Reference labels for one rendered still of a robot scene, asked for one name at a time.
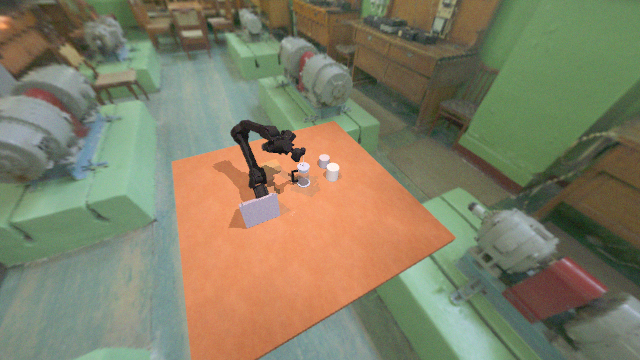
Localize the grey cylinder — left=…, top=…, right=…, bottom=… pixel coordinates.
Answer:
left=319, top=154, right=330, bottom=169

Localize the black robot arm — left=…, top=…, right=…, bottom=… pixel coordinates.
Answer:
left=230, top=120, right=296, bottom=199

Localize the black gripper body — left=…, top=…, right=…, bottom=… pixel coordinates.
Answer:
left=278, top=148, right=303, bottom=162

